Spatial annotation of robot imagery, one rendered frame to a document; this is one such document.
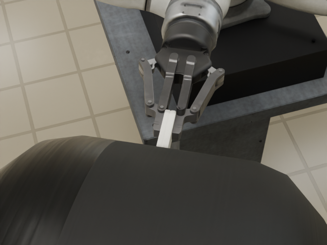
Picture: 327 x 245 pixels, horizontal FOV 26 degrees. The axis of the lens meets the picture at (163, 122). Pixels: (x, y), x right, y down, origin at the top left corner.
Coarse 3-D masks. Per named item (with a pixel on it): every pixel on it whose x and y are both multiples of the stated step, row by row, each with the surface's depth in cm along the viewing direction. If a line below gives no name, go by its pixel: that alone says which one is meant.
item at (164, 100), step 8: (176, 56) 103; (168, 64) 102; (176, 64) 102; (168, 72) 101; (168, 80) 100; (168, 88) 99; (160, 96) 98; (168, 96) 98; (160, 104) 97; (168, 104) 99; (160, 112) 97
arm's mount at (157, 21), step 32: (160, 32) 156; (224, 32) 156; (256, 32) 156; (288, 32) 156; (320, 32) 156; (224, 64) 151; (256, 64) 151; (288, 64) 154; (320, 64) 157; (192, 96) 153; (224, 96) 156
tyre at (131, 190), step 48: (48, 144) 62; (96, 144) 62; (144, 144) 67; (0, 192) 53; (48, 192) 53; (96, 192) 53; (144, 192) 54; (192, 192) 54; (240, 192) 55; (288, 192) 58; (0, 240) 48; (48, 240) 49; (96, 240) 49; (144, 240) 49; (192, 240) 49; (240, 240) 50; (288, 240) 51
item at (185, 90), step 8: (192, 56) 103; (192, 64) 102; (184, 72) 101; (192, 72) 101; (184, 80) 100; (184, 88) 99; (184, 96) 98; (184, 104) 97; (176, 112) 96; (184, 112) 96
